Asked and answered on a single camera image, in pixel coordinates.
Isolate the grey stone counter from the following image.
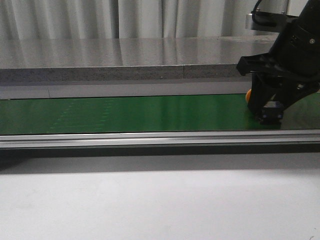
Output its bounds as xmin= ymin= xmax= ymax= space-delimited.
xmin=0 ymin=35 xmax=275 ymax=100

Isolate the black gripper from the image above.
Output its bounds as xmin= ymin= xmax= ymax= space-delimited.
xmin=236 ymin=0 xmax=320 ymax=125

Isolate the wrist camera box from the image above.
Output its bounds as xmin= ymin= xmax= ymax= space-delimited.
xmin=245 ymin=11 xmax=298 ymax=33

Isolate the orange round button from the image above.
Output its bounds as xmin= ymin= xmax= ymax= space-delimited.
xmin=245 ymin=89 xmax=252 ymax=103

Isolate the white pleated curtain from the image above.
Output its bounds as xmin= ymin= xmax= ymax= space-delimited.
xmin=0 ymin=0 xmax=320 ymax=41

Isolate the aluminium conveyor side rail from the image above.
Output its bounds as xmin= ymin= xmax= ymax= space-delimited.
xmin=0 ymin=129 xmax=320 ymax=150

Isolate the green conveyor belt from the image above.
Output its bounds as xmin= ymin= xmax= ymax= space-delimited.
xmin=0 ymin=93 xmax=320 ymax=135

